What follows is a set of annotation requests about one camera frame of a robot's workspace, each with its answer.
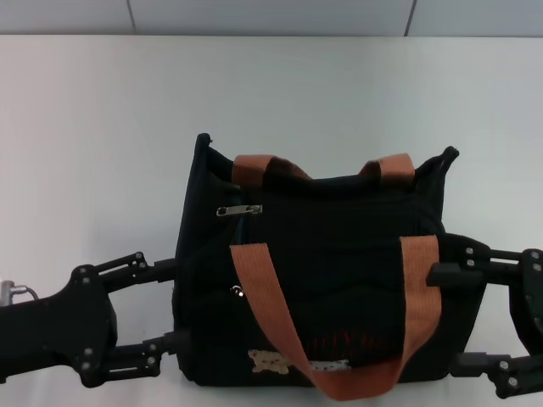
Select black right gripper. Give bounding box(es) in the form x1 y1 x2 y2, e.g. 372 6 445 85
426 243 543 400

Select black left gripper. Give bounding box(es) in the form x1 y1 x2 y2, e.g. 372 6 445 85
0 250 193 388

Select black food bag orange handles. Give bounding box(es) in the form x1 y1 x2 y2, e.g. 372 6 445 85
174 132 488 402

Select silver main zipper pull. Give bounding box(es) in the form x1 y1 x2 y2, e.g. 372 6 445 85
216 203 264 219

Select silver left gripper cable connector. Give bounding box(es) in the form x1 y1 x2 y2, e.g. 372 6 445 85
0 278 40 306

